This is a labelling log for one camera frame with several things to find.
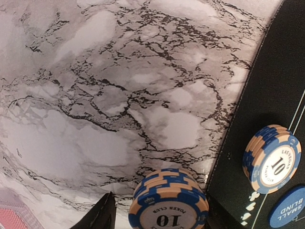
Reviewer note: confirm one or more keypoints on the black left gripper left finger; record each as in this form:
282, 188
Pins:
101, 216

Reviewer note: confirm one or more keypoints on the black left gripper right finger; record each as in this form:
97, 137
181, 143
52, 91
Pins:
219, 218

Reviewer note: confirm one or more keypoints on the blue small blind button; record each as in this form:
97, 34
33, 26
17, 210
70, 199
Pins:
288, 207

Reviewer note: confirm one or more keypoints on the small blue ten chip stack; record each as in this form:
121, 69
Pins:
271, 158

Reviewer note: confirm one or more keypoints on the red playing card deck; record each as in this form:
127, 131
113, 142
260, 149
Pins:
17, 216

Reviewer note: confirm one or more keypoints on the round black poker mat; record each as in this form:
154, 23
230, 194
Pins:
274, 93

